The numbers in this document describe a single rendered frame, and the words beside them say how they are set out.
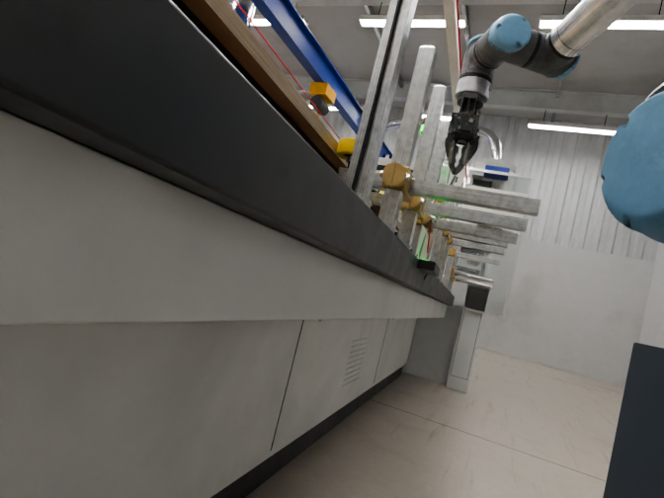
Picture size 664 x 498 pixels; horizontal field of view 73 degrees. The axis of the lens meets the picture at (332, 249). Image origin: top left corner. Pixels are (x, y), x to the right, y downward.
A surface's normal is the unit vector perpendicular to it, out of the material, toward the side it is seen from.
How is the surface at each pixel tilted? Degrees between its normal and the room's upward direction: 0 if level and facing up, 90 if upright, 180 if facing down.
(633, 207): 95
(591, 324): 90
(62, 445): 90
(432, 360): 90
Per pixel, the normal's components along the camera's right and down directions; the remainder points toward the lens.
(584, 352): -0.36, -0.15
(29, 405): 0.92, 0.21
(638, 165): -0.97, -0.17
